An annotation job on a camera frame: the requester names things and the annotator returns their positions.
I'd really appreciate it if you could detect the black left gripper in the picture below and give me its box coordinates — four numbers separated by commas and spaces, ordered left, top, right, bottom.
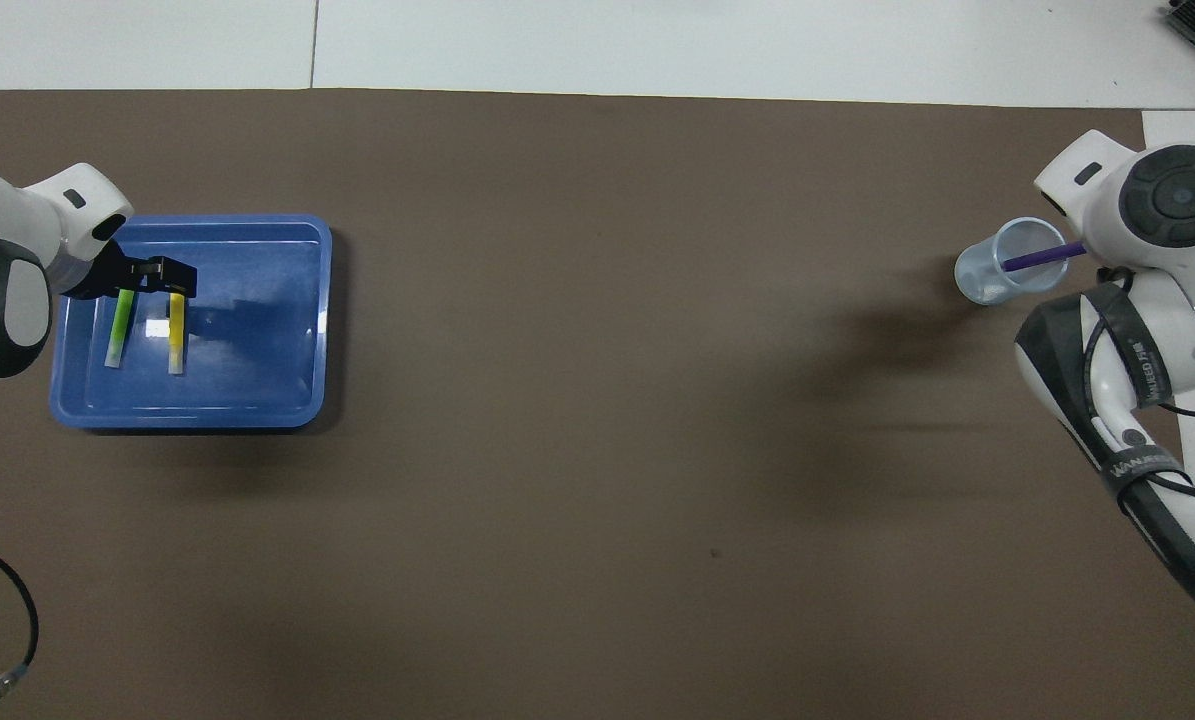
62, 240, 198, 299

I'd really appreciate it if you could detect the yellow marker pen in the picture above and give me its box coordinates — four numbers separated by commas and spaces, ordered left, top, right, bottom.
167, 292, 188, 377

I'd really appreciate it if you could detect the purple marker pen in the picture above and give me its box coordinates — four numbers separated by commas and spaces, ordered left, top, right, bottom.
1002, 240, 1088, 273

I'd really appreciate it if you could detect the green marker pen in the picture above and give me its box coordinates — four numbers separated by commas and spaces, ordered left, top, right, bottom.
105, 288, 139, 369

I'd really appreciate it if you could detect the blue plastic tray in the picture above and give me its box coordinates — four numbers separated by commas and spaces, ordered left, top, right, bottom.
49, 213, 334, 431

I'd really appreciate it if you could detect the translucent plastic cup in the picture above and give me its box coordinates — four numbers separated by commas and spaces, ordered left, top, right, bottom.
954, 217, 1068, 307

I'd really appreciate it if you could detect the brown table mat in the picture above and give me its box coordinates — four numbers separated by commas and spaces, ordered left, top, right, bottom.
0, 88, 1195, 720

